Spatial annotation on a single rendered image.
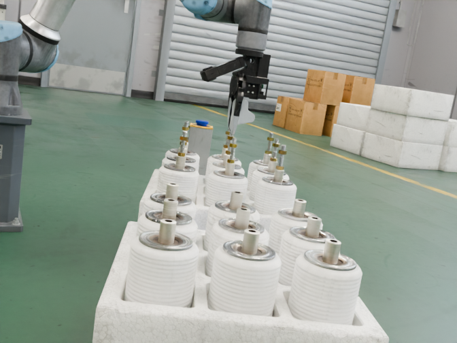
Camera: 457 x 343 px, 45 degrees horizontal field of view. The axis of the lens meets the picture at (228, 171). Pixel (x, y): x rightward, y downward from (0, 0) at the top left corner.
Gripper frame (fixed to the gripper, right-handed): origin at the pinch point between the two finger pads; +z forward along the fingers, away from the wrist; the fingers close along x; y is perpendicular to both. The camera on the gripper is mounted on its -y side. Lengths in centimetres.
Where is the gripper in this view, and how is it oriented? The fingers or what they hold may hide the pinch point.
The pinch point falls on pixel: (230, 128)
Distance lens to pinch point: 141.8
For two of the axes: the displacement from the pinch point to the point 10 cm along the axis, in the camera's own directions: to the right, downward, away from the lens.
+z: -1.4, 9.7, 1.8
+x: -2.3, -2.1, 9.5
